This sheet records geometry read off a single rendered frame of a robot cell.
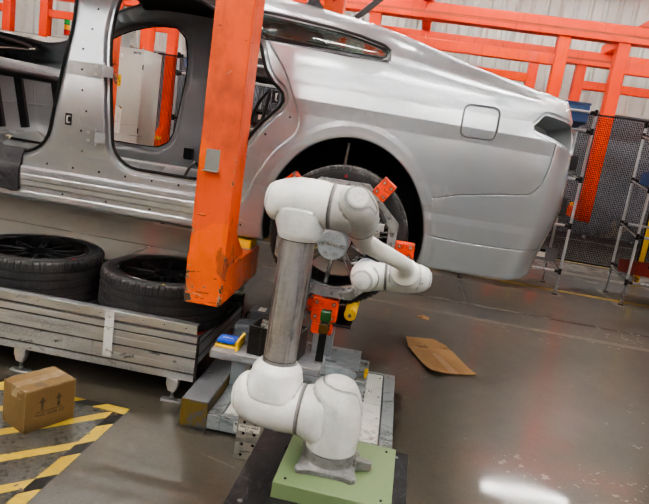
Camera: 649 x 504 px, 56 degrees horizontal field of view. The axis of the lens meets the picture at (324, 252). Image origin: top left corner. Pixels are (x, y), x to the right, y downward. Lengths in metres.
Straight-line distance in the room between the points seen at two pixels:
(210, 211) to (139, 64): 4.99
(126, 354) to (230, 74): 1.35
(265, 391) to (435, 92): 1.72
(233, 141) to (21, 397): 1.30
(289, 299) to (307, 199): 0.29
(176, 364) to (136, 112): 4.90
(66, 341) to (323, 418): 1.61
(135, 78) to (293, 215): 5.88
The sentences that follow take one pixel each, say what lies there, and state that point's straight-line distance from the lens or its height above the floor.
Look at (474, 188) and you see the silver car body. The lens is 3.00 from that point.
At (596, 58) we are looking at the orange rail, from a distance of 11.43.
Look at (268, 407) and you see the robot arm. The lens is 1.84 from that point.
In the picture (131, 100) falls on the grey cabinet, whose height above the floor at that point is 1.33.
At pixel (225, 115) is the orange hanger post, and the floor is 1.33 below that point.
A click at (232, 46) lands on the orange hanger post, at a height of 1.60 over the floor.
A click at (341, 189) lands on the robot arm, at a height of 1.18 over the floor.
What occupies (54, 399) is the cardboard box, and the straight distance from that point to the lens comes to 2.76.
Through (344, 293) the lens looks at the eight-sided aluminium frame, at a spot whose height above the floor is 0.61.
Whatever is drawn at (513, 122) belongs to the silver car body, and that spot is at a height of 1.49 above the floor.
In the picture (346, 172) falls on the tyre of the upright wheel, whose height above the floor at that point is 1.15.
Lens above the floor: 1.33
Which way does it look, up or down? 11 degrees down
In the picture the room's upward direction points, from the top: 9 degrees clockwise
